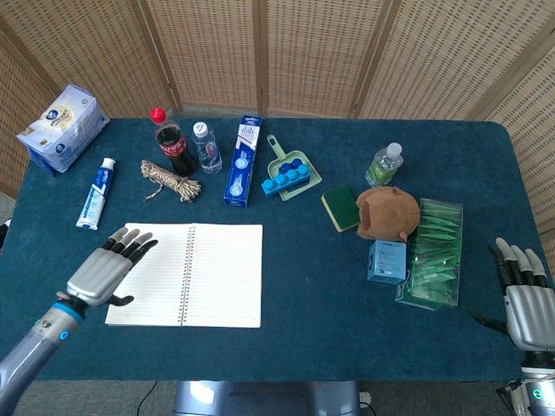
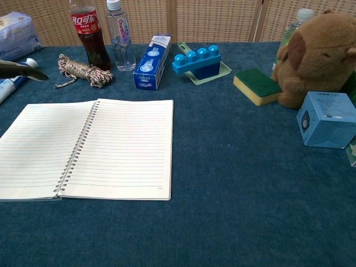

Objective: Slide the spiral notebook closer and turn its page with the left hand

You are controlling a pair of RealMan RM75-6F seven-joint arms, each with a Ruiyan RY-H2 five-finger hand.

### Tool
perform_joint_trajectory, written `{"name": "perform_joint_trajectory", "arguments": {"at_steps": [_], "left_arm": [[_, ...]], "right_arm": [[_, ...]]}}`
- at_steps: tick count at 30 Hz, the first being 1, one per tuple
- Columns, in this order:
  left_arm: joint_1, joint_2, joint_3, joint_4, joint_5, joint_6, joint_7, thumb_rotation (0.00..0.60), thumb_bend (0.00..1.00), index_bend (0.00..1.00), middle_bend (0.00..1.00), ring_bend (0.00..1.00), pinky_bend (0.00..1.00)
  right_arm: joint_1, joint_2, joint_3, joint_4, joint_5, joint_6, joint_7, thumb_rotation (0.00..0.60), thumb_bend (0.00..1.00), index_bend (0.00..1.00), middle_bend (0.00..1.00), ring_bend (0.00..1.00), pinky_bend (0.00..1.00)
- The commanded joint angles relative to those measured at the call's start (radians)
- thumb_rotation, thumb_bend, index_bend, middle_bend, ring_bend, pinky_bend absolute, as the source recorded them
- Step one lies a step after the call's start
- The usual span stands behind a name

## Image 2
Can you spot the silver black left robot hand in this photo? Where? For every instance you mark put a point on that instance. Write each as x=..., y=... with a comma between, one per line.
x=25, y=71

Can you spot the spiral lined notebook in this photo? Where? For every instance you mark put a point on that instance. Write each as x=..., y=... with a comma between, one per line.
x=122, y=150

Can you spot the white blue toothpaste tube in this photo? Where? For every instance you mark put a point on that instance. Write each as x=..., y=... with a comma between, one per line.
x=8, y=86

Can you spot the white blue tissue pack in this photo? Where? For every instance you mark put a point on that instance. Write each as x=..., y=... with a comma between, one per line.
x=16, y=36

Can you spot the cola bottle red label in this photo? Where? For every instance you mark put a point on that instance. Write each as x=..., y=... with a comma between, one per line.
x=90, y=36

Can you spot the clear water bottle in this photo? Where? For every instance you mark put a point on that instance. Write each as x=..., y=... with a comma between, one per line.
x=121, y=36

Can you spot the blue white toothpaste box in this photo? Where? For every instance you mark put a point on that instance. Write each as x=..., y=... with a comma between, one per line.
x=151, y=64

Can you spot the light blue building block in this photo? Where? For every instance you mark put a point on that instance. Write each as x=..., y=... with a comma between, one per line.
x=194, y=59

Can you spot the dark blue building block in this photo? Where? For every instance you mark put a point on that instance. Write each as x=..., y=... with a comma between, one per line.
x=208, y=71

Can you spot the woven bamboo folding screen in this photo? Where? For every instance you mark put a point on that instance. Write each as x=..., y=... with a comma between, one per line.
x=211, y=19

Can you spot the light green dustpan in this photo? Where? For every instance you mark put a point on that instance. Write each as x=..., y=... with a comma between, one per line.
x=224, y=70

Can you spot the green yellow sponge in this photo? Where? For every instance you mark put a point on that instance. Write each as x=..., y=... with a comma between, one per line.
x=257, y=86

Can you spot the blue tablecloth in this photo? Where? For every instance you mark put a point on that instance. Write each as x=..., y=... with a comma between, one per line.
x=236, y=194

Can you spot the clear bottle green liquid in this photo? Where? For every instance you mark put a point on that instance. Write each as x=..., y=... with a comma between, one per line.
x=289, y=30

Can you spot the brown capybara plush toy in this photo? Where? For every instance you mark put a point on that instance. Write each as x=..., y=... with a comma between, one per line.
x=317, y=55

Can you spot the light blue cardboard box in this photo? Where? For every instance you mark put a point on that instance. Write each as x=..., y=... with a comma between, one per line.
x=325, y=119

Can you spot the clear box green packets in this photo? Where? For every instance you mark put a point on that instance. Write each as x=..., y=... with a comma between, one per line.
x=352, y=155

